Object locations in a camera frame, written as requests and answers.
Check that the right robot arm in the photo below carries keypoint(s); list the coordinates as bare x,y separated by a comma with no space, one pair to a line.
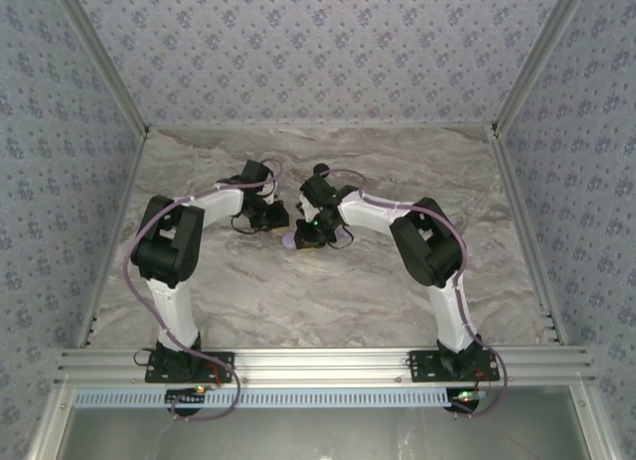
452,316

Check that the aluminium frame leg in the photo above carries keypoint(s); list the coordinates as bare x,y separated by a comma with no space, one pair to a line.
49,425
590,425

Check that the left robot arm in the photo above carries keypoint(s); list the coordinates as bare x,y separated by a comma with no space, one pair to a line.
169,311

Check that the aluminium table side rail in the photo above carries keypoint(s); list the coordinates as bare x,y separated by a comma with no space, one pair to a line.
128,182
510,182

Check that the aluminium mounting rail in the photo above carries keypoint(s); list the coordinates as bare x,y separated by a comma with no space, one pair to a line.
318,365

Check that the grey metal panel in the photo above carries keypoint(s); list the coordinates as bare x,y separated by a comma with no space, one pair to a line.
318,435

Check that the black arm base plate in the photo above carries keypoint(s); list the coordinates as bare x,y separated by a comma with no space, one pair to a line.
159,370
422,370

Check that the aluminium frame post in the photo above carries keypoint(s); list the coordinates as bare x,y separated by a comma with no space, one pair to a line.
100,47
543,47

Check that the black controller board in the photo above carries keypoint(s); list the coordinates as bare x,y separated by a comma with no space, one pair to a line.
467,396
186,396

